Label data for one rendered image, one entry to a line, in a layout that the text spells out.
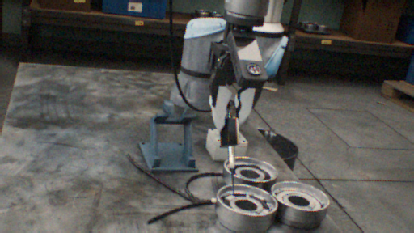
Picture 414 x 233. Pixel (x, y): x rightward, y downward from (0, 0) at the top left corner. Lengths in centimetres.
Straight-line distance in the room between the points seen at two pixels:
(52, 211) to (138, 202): 15
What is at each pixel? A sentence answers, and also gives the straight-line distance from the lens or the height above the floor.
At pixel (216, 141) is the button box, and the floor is 84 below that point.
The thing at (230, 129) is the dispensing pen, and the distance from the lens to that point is 96.
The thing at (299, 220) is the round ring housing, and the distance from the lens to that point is 96.
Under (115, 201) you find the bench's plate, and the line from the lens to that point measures 96.
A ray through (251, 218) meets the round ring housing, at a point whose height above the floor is 83.
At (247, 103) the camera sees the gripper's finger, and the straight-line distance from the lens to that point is 97.
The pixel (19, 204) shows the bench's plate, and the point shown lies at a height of 80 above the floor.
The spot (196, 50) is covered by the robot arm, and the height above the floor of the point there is 95.
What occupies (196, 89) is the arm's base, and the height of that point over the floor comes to 85.
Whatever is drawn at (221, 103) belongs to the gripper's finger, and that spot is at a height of 98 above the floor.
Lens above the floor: 128
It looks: 20 degrees down
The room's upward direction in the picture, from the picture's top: 9 degrees clockwise
